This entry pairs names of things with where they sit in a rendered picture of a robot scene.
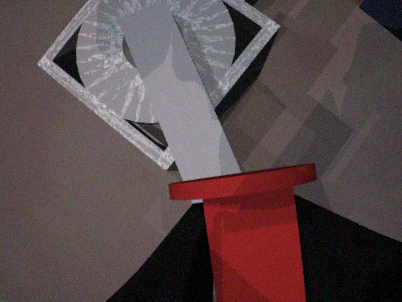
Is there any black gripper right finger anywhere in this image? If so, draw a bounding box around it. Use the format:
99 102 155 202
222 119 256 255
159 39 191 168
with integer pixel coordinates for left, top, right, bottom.
294 195 402 302

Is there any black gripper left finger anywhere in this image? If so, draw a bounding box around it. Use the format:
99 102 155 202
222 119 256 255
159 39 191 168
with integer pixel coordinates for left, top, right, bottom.
105 202 213 302

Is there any grey and red crank handle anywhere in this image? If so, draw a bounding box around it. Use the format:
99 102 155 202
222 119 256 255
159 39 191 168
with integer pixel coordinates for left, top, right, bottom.
118 1 317 302

